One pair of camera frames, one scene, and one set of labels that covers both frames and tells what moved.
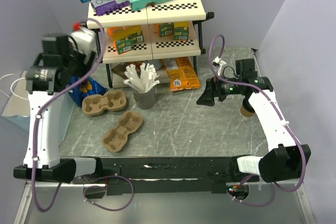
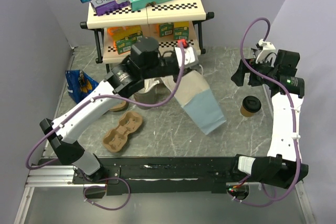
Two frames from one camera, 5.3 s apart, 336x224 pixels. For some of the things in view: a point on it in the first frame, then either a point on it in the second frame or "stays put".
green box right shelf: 166,29 stays put
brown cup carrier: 115,140 stays put
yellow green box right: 181,30 stays put
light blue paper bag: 18,111 to 200,105
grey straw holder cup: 146,100 stays put
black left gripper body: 75,61 to 164,67
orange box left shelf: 118,32 stays put
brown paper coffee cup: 246,113 stays put
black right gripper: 207,98 to 238,77
